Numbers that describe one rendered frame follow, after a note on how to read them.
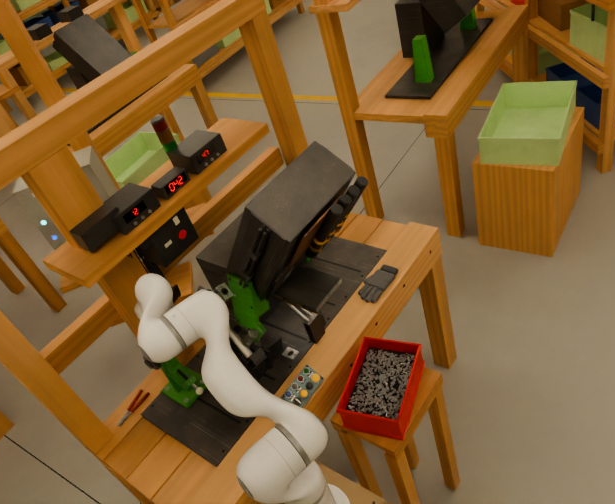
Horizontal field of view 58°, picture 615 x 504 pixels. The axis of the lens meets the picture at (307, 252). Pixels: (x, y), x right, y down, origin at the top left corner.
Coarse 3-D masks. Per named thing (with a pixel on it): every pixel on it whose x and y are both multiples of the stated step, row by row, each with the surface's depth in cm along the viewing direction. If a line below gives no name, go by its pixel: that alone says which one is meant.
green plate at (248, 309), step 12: (228, 276) 192; (240, 288) 190; (252, 288) 187; (240, 300) 194; (252, 300) 189; (264, 300) 195; (240, 312) 197; (252, 312) 192; (264, 312) 197; (240, 324) 201; (252, 324) 195
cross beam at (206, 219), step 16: (256, 160) 246; (272, 160) 249; (240, 176) 239; (256, 176) 243; (224, 192) 233; (240, 192) 238; (208, 208) 227; (224, 208) 233; (208, 224) 228; (96, 304) 199; (112, 304) 200; (80, 320) 194; (96, 320) 196; (112, 320) 202; (64, 336) 190; (80, 336) 193; (96, 336) 198; (48, 352) 186; (64, 352) 190; (80, 352) 194; (64, 368) 191
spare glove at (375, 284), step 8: (384, 264) 226; (376, 272) 223; (384, 272) 222; (392, 272) 221; (368, 280) 221; (376, 280) 220; (384, 280) 219; (392, 280) 220; (368, 288) 218; (376, 288) 217; (384, 288) 217; (368, 296) 215; (376, 296) 214
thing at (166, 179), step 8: (176, 168) 192; (184, 168) 190; (168, 176) 189; (176, 176) 188; (184, 176) 190; (152, 184) 188; (160, 184) 186; (168, 184) 186; (176, 184) 188; (184, 184) 191; (160, 192) 186; (168, 192) 187
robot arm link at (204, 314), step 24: (168, 312) 134; (192, 312) 133; (216, 312) 134; (192, 336) 133; (216, 336) 132; (216, 360) 130; (216, 384) 129; (240, 384) 129; (240, 408) 129; (264, 408) 129; (288, 408) 129; (288, 432) 127; (312, 432) 128; (312, 456) 128
